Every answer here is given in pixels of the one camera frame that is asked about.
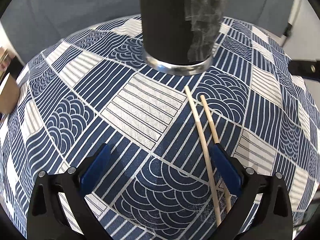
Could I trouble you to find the wooden chopstick lying left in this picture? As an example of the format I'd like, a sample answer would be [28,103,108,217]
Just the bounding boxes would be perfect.
[184,86,221,227]

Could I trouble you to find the blue white patterned tablecloth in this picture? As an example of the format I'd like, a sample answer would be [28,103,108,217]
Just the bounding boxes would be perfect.
[1,16,319,239]

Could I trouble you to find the wall socket with cable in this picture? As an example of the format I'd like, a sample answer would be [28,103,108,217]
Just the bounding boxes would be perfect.
[281,23,293,47]

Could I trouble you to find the wooden chopstick lying middle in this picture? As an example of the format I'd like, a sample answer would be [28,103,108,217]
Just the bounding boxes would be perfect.
[200,95,232,213]

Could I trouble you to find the black steel utensil cup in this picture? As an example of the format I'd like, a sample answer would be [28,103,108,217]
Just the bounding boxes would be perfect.
[140,0,227,76]

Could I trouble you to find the wooden chopstick lying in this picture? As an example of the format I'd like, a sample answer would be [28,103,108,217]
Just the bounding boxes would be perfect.
[200,95,232,213]
[184,86,221,227]

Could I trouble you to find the cluttered shelf items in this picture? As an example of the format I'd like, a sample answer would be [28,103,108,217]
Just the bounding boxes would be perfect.
[0,47,23,81]

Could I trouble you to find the grey sofa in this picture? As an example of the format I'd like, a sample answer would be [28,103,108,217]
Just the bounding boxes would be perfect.
[1,0,293,62]

